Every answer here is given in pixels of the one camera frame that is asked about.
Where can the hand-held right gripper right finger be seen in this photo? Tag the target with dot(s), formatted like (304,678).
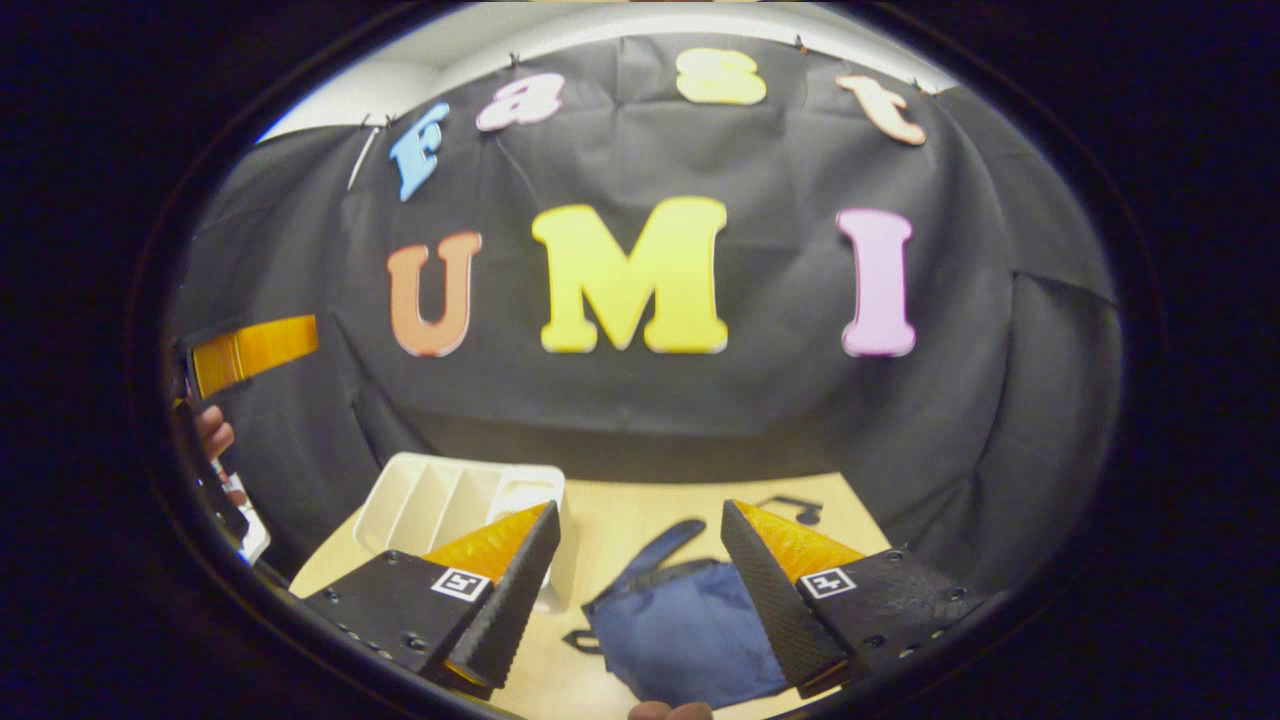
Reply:
(775,610)

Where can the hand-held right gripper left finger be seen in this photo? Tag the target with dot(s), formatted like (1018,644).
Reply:
(515,600)

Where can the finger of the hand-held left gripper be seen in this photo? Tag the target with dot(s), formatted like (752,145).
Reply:
(260,345)

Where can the blue schoolbag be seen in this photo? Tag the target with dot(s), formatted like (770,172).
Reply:
(690,630)

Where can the cream plastic bookshelf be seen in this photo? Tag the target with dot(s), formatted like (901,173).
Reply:
(430,500)

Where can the black backdrop cloth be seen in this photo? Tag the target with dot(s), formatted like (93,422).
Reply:
(760,400)

